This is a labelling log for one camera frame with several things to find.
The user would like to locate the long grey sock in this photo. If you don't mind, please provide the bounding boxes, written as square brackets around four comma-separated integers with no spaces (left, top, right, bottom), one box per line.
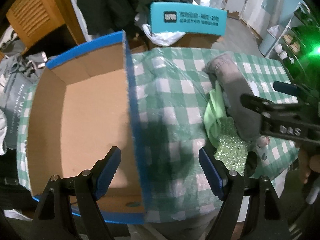
[205,53,261,141]

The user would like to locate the green glitter sponge cloth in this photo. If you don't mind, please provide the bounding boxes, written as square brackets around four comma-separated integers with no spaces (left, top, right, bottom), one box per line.
[215,116,248,176]

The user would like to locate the light green cloth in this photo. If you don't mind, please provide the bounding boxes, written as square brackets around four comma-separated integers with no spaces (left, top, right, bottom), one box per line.
[203,81,227,148]

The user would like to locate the small patterned sock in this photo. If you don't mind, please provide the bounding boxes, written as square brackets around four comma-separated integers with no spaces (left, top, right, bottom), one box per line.
[255,135,270,160]

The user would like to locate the person's right hand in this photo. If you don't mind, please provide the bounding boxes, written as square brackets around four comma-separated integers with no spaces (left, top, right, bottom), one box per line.
[298,146,320,184]

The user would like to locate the white shelf rack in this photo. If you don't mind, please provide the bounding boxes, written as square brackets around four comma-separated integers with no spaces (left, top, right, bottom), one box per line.
[259,3,319,64]

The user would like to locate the blue cardboard box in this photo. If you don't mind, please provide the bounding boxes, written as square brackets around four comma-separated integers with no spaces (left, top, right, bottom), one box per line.
[27,31,145,224]

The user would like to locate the green checkered tablecloth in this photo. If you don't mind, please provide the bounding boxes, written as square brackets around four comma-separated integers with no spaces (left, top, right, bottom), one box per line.
[16,47,301,223]

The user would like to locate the white plastic bag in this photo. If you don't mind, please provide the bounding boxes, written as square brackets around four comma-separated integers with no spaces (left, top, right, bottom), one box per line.
[142,23,186,47]

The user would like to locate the teal printed box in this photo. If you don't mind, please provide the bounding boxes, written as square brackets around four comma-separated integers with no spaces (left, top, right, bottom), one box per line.
[150,2,227,36]

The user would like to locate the dark hanging jacket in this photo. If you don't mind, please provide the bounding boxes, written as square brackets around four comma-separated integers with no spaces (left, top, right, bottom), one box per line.
[76,0,196,34]

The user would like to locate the wooden louvered cabinet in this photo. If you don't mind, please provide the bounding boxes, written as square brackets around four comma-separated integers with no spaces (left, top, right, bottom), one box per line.
[6,0,86,50]

